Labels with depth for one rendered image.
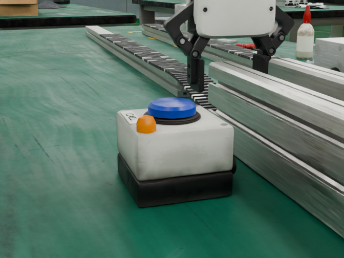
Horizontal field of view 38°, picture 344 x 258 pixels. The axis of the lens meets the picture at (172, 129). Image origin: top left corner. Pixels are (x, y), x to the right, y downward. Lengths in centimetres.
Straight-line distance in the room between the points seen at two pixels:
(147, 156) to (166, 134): 2
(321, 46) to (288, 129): 31
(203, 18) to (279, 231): 29
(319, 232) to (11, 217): 22
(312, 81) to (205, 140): 16
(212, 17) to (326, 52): 18
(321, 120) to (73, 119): 37
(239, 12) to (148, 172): 27
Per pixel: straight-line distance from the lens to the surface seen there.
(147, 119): 37
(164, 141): 38
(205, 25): 58
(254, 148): 46
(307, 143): 38
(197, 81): 60
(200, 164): 39
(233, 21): 59
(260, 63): 63
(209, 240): 35
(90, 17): 267
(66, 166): 49
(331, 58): 68
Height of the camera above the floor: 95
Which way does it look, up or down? 16 degrees down
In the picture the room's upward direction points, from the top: straight up
